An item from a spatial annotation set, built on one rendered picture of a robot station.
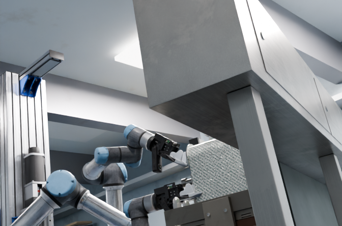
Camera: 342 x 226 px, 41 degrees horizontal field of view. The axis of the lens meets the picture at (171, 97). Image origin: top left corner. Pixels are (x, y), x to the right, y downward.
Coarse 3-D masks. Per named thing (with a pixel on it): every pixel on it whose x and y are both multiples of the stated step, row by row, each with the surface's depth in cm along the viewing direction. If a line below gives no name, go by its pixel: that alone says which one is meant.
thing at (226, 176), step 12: (240, 156) 178; (192, 168) 186; (204, 168) 184; (216, 168) 181; (228, 168) 179; (240, 168) 176; (204, 180) 183; (216, 180) 180; (228, 180) 177; (240, 180) 175; (204, 192) 181; (216, 192) 179; (228, 192) 176
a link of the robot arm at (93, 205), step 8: (80, 192) 205; (88, 192) 207; (72, 200) 203; (80, 200) 204; (88, 200) 205; (96, 200) 206; (80, 208) 207; (88, 208) 204; (96, 208) 203; (104, 208) 203; (112, 208) 205; (96, 216) 204; (104, 216) 202; (112, 216) 202; (120, 216) 202; (112, 224) 202; (120, 224) 201; (128, 224) 201
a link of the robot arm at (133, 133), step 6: (132, 126) 210; (138, 126) 211; (126, 132) 210; (132, 132) 208; (138, 132) 206; (144, 132) 206; (126, 138) 211; (132, 138) 208; (138, 138) 205; (132, 144) 208; (138, 144) 206
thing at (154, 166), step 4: (152, 148) 202; (156, 148) 202; (152, 152) 202; (156, 152) 201; (152, 156) 201; (156, 156) 200; (160, 156) 203; (152, 160) 201; (156, 160) 200; (160, 160) 202; (152, 164) 200; (156, 164) 199; (160, 164) 201; (152, 168) 199; (156, 168) 198; (160, 168) 200; (156, 172) 199; (160, 172) 201
